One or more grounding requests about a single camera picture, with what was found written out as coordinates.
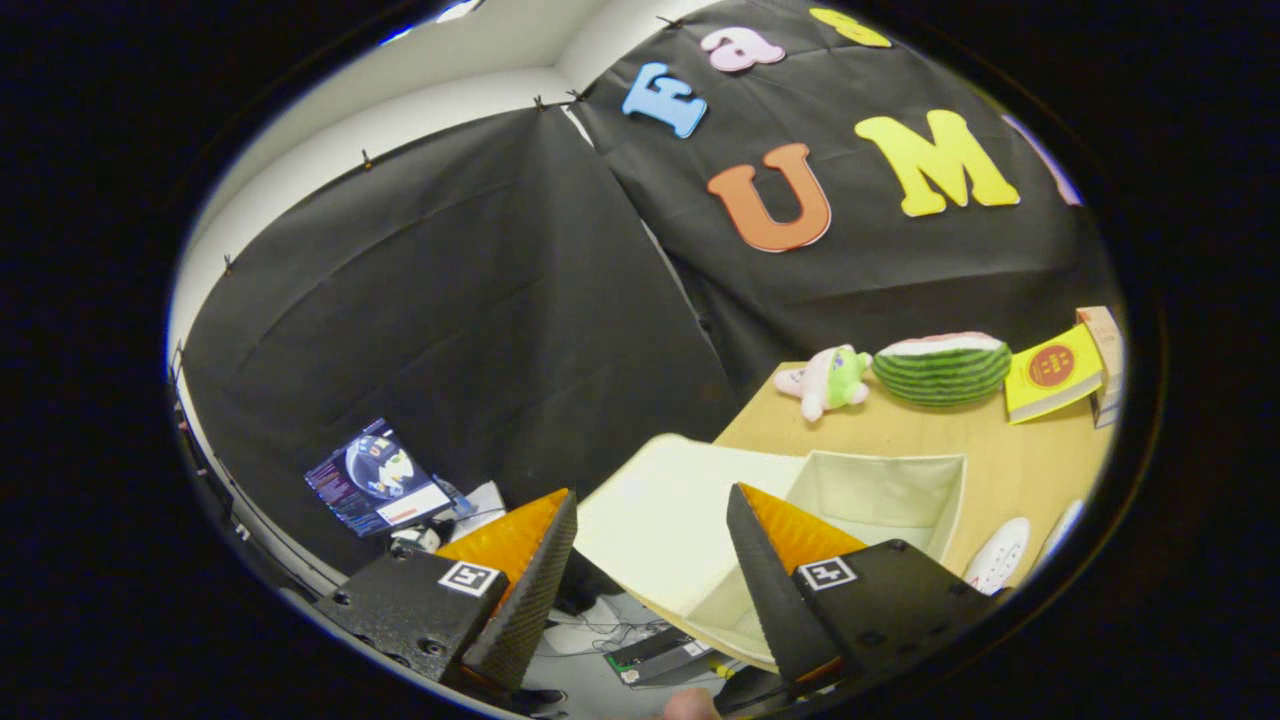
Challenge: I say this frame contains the yellow book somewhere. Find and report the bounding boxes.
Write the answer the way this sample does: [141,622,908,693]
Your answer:
[1004,323,1105,425]

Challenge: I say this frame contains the beige fabric storage box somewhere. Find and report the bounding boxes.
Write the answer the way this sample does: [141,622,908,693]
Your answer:
[573,433,969,673]

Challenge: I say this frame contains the white canvas shoe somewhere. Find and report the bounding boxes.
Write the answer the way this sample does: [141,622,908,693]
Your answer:
[1038,499,1087,573]
[963,517,1032,597]

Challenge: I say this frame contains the black electronic device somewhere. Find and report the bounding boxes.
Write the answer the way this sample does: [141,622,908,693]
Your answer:
[604,628,713,687]

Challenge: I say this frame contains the pink green plush toy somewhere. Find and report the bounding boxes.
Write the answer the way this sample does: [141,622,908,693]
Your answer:
[774,345,873,423]

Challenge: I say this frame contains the blue printed poster board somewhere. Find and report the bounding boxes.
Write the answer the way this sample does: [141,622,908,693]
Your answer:
[304,418,456,538]

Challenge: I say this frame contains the white box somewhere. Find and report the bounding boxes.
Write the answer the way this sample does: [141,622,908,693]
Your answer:
[448,481,508,544]

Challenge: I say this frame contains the watermelon slice plush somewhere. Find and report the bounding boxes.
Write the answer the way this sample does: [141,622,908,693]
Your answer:
[872,332,1013,407]

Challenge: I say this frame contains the tan cover book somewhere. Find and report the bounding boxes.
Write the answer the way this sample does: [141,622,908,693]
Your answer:
[1076,306,1126,399]

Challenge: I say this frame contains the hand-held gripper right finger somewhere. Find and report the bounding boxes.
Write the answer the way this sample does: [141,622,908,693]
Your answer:
[726,483,1001,686]

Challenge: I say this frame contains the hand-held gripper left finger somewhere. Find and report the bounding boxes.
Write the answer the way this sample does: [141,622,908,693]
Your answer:
[318,488,579,693]

